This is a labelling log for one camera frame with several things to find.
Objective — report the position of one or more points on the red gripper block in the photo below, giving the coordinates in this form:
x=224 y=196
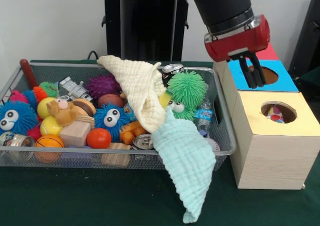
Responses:
x=237 y=42

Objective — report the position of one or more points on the pastel patchwork cloth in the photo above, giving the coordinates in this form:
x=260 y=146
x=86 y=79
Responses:
x=276 y=115

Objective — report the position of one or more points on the mint waffle cloth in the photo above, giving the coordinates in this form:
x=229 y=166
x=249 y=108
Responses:
x=186 y=161

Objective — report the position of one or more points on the cream waffle cloth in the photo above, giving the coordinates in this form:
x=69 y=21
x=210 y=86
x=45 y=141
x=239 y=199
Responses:
x=140 y=86

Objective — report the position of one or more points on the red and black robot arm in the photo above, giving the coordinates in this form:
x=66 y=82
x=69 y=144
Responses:
x=222 y=6

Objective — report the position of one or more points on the wooden box with three holes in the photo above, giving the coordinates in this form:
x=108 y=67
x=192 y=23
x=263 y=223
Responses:
x=275 y=161

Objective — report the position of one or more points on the shallow clear mesh bin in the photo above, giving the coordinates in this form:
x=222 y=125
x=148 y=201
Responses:
x=75 y=158

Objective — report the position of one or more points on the neighbouring green covered table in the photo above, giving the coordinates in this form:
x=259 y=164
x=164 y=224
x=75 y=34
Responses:
x=310 y=82

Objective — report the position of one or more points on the green spiky toy with eyes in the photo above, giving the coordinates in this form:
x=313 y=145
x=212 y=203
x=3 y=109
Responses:
x=188 y=86

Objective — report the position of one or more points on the black upright stand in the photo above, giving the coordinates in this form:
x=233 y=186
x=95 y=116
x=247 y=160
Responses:
x=312 y=24

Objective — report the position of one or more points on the small blue spiky eyed ball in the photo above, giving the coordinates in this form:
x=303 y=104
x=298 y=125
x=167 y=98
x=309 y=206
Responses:
x=108 y=121

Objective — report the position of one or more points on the orange red smooth ball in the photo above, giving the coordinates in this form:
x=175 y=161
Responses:
x=98 y=138

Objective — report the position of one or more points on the toy hamburger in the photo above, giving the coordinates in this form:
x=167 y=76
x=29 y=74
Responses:
x=85 y=106

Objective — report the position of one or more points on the pale wooden cube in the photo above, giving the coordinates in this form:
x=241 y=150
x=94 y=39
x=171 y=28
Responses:
x=74 y=135

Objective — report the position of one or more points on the dark green table cloth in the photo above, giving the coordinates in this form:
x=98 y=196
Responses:
x=100 y=198

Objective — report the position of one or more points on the yellow tennis ball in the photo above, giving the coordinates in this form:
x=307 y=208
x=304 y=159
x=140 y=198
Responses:
x=50 y=127

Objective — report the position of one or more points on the small orange basketball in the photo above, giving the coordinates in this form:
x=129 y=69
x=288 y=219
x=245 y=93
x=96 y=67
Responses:
x=48 y=142

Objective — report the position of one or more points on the blue spiky ball with eyes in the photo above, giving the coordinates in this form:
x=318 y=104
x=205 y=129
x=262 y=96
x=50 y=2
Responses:
x=22 y=116

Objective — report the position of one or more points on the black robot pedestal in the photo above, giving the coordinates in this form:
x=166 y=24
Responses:
x=150 y=31

